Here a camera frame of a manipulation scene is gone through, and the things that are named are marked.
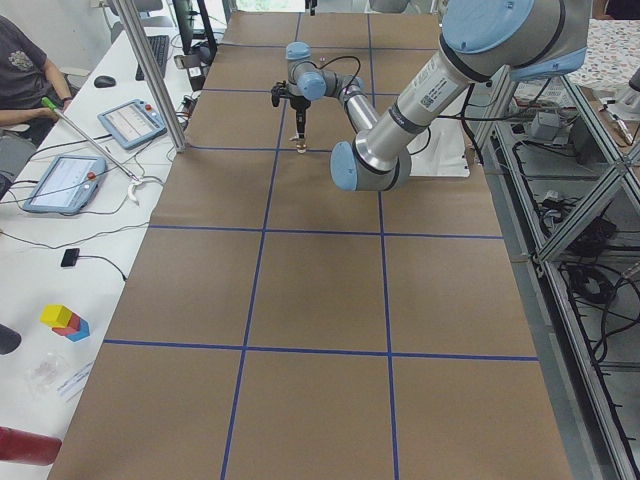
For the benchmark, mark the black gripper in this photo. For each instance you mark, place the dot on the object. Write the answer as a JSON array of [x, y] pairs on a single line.
[[299, 104]]

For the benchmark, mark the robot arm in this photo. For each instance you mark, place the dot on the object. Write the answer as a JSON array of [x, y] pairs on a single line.
[[535, 39]]

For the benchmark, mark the black keyboard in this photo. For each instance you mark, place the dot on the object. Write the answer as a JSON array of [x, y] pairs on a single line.
[[159, 46]]

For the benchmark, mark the teach pendant far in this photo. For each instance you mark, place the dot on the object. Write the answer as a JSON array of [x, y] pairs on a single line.
[[133, 123]]

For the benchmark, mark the teach pendant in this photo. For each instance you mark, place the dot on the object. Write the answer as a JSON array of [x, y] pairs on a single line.
[[133, 123], [68, 185]]

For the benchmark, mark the black computer mouse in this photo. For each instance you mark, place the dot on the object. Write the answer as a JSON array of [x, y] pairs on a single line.
[[104, 81]]

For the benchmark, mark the teach pendant near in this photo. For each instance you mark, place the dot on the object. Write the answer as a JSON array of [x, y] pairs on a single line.
[[68, 185]]

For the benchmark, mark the seated person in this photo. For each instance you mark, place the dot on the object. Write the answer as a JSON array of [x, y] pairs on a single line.
[[27, 76]]

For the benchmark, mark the small black box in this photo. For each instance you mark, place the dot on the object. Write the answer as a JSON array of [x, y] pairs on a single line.
[[70, 257]]

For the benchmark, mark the colourful wooden blocks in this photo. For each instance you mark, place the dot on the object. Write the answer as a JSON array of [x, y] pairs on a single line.
[[64, 322]]

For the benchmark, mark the clear plastic bag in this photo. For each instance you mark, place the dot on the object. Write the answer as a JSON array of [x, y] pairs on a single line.
[[45, 372]]

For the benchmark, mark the red cylinder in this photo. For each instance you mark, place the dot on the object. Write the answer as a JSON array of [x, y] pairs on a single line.
[[24, 447]]

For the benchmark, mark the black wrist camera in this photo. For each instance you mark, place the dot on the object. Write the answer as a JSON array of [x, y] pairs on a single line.
[[278, 93]]

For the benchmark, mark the aluminium frame post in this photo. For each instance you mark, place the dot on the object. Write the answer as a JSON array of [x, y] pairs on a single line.
[[131, 22]]

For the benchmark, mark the grabber stick green handle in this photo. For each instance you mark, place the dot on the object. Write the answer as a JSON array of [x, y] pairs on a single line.
[[135, 181]]

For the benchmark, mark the aluminium frame rack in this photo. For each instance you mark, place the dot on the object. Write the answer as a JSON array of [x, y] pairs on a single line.
[[563, 162]]

